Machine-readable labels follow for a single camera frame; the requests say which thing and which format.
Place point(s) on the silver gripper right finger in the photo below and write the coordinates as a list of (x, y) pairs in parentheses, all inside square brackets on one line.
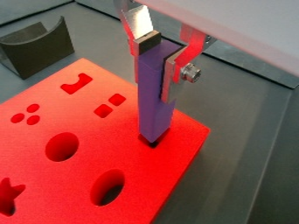
[(179, 69)]

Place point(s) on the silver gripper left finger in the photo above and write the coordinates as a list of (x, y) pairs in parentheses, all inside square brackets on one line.
[(143, 37)]

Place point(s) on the purple rectangular block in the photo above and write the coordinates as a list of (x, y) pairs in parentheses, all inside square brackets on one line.
[(155, 113)]

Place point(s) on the black curved holder block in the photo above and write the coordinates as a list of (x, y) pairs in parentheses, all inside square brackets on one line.
[(32, 48)]

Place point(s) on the red shape sorter board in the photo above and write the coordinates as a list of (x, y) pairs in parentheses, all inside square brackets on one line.
[(75, 164)]

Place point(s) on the grey tray enclosure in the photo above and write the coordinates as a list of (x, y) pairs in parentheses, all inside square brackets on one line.
[(243, 179)]

